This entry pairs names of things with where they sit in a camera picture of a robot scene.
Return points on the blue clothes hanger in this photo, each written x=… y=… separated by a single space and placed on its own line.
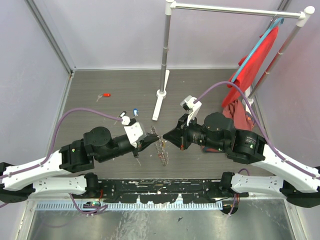
x=257 y=47

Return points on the white clothes rack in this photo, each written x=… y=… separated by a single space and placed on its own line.
x=201 y=34

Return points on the metal disc keyring organizer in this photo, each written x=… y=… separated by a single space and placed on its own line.
x=162 y=153

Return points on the key with small red tag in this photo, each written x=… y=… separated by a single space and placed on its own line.
x=103 y=95

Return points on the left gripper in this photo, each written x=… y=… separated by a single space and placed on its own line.
x=143 y=144

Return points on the key with black tag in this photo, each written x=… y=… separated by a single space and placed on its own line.
x=122 y=114

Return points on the red cloth on hanger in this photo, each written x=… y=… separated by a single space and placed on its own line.
x=252 y=67

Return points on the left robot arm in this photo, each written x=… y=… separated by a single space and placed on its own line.
x=68 y=170

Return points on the blue key tag with key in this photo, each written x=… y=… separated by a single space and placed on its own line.
x=135 y=112

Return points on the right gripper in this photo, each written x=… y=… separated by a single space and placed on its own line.
x=179 y=136

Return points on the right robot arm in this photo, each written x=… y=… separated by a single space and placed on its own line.
x=298 y=183

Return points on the white slotted cable duct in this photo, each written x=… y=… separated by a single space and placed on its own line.
x=176 y=206

